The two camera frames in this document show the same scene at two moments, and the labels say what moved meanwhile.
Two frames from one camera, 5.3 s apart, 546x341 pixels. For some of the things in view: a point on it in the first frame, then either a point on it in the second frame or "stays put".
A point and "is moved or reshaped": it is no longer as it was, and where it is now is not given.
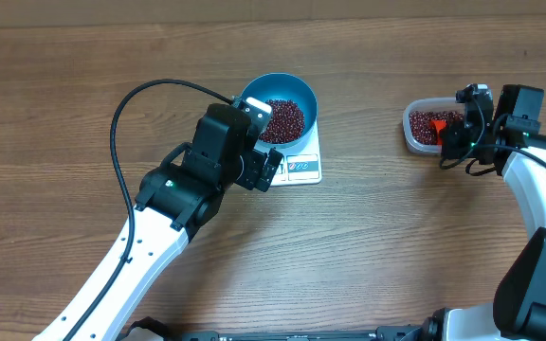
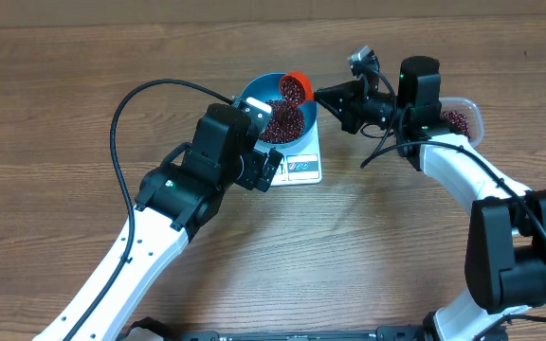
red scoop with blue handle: (439, 124) is moved or reshaped
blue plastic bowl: (284, 86) stays put
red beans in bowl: (286, 123) stays put
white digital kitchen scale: (300, 164) stays put
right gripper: (452, 138) → (354, 111)
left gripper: (257, 161) stays put
